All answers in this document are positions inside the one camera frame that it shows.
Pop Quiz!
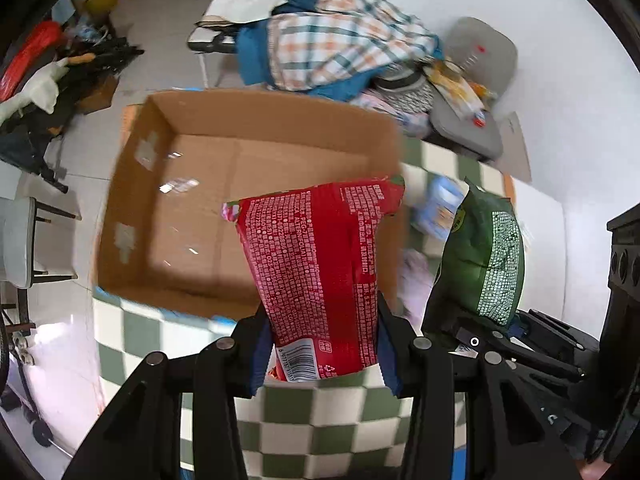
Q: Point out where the plaid quilt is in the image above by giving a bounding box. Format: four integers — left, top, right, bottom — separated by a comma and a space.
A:
267, 0, 442, 91

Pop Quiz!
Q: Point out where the grey cushioned chair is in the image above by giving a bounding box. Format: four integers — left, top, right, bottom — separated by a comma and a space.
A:
428, 18, 518, 160

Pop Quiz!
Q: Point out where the zebra pattern cushion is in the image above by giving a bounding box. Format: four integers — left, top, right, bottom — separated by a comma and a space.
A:
373, 64, 434, 114

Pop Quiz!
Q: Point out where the green snack bag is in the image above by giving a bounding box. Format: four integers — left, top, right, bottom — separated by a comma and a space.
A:
422, 183, 525, 333

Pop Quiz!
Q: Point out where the cardboard box blue exterior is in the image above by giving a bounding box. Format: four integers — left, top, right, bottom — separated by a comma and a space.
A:
96, 89, 401, 320

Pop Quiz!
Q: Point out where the yellow snack box on chair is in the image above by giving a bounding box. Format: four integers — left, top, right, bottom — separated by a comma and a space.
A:
425, 58, 487, 128

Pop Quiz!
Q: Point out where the red snack bag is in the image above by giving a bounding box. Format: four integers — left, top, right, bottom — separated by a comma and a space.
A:
222, 174, 405, 382

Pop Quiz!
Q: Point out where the yellow bucket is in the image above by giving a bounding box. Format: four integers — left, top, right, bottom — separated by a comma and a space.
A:
84, 0, 118, 22

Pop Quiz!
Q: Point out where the light blue wipes pack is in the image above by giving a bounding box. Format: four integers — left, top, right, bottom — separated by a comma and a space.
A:
412, 174, 468, 242

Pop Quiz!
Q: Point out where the white folding chair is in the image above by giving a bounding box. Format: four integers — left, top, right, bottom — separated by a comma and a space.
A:
186, 24, 239, 89

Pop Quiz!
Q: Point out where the pink plush toy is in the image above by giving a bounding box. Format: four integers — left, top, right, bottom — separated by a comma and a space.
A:
398, 249, 435, 330

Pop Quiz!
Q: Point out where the red plastic bag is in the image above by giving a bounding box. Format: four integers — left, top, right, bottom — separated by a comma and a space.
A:
0, 21, 63, 101

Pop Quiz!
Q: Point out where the white goose plush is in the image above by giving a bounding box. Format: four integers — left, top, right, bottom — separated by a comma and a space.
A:
0, 53, 96, 125

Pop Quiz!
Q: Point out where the green white checkered tablecloth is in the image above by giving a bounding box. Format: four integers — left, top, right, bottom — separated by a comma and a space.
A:
92, 139, 515, 479

